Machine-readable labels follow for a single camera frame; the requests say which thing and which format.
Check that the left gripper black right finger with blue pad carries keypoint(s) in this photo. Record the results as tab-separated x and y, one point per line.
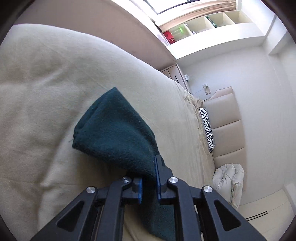
163	173

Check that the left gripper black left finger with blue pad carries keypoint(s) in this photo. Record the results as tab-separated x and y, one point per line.
137	190

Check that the dark teal knit sweater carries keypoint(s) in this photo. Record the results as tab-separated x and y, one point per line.
113	132

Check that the zebra print pillow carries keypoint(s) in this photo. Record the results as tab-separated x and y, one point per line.
207	127

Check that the white folded duvet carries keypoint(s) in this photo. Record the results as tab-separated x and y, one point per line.
228	182

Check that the cream padded headboard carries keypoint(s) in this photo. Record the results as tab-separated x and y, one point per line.
227	128

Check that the red box on shelf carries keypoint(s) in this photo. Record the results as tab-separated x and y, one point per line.
169	37

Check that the beige bed sheet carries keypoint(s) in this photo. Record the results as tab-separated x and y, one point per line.
49	78

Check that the white wardrobe black handles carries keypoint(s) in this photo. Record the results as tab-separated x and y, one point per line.
271	215

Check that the white wall shelf unit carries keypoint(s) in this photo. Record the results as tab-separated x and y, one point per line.
206	33

